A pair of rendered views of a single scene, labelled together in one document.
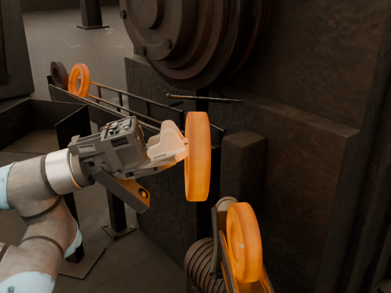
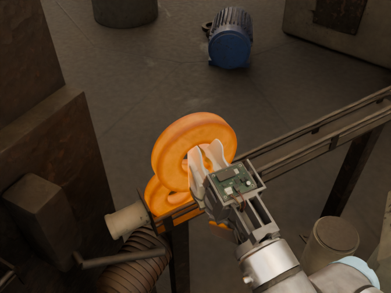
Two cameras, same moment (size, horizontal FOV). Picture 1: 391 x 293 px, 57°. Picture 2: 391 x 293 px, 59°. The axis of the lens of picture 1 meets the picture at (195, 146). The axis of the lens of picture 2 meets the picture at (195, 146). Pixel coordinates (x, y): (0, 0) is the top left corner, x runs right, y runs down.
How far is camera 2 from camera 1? 0.83 m
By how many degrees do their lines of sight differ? 86
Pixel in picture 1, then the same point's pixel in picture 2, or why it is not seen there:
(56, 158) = (285, 253)
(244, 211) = not seen: hidden behind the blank
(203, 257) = (135, 275)
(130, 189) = not seen: hidden behind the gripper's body
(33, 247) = (330, 282)
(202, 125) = (209, 114)
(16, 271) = (357, 274)
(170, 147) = (218, 154)
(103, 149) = (254, 202)
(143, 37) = not seen: outside the picture
